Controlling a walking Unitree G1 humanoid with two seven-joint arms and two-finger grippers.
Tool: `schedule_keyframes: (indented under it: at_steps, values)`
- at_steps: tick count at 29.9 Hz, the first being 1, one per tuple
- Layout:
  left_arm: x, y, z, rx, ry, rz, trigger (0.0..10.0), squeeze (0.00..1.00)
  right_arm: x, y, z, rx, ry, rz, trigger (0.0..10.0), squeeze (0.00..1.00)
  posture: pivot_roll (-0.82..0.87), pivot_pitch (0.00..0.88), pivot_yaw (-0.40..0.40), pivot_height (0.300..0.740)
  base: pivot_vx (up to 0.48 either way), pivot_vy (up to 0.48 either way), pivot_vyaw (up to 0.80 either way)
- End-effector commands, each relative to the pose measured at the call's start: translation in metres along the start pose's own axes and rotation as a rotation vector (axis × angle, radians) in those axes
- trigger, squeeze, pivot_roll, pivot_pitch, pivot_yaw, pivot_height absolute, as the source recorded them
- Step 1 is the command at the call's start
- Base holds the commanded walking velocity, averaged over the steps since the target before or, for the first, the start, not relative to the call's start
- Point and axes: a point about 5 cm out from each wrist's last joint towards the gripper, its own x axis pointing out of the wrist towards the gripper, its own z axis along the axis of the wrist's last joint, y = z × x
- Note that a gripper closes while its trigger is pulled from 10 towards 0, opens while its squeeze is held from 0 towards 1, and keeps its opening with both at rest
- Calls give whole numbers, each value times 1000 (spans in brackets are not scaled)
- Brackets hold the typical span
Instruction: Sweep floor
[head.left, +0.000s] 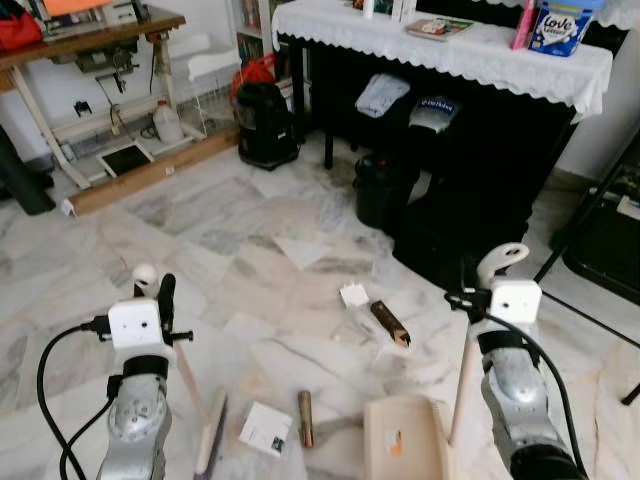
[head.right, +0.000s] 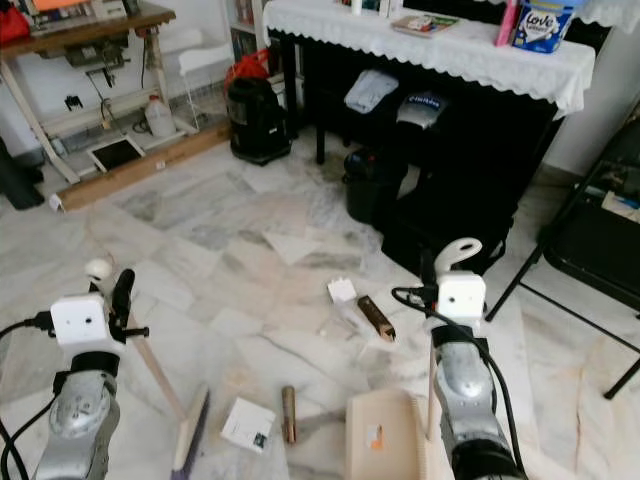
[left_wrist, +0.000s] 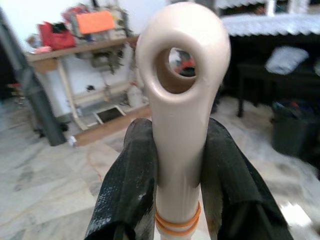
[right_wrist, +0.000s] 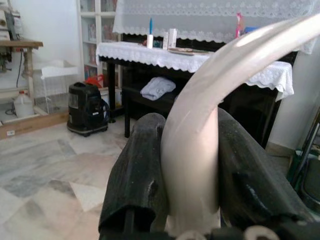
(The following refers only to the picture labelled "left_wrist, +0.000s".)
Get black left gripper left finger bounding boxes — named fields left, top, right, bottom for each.
left=84, top=117, right=158, bottom=240

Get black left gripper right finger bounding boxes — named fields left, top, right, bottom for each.
left=199, top=117, right=295, bottom=240

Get beige handled broom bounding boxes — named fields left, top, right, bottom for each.
left=134, top=3, right=232, bottom=240

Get orange rubber band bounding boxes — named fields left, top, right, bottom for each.
left=154, top=201, right=202, bottom=230
left=156, top=212, right=201, bottom=237

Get white framed dark panel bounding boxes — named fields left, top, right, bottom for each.
left=93, top=106, right=126, bottom=125

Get black bin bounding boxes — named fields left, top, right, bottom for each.
left=271, top=101, right=320, bottom=157

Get white plastic bottle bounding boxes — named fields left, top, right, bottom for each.
left=126, top=84, right=144, bottom=107

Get black piano bench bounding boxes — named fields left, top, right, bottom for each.
left=236, top=62, right=320, bottom=118

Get dark tall cylinder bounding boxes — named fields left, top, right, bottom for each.
left=0, top=7, right=66, bottom=147

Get white pillow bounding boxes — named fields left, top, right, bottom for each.
left=265, top=46, right=310, bottom=75

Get black piano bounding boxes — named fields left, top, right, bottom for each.
left=219, top=29, right=320, bottom=106

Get wooden shelf table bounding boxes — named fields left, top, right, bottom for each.
left=24, top=36, right=153, bottom=147

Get red bag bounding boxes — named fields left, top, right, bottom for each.
left=37, top=21, right=77, bottom=51

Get orange sheet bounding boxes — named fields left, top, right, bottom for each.
left=75, top=10, right=116, bottom=35

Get white lace cloth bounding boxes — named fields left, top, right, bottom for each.
left=221, top=13, right=320, bottom=37

